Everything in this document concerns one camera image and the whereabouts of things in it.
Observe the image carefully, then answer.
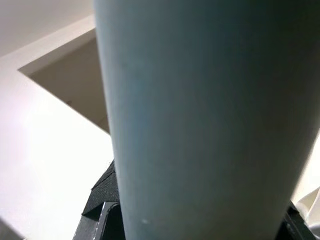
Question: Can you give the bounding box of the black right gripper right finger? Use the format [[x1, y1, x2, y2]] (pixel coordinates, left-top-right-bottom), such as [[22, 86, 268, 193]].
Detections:
[[274, 202, 318, 240]]

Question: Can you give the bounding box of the white plastic table leg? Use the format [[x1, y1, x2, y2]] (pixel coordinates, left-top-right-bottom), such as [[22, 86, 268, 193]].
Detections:
[[92, 0, 320, 240]]

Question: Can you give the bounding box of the white plastic children table top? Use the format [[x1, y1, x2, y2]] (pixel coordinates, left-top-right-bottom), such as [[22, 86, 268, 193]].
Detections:
[[291, 186, 320, 240]]

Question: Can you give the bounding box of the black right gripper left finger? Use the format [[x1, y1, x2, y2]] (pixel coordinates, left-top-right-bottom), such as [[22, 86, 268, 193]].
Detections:
[[73, 159, 126, 240]]

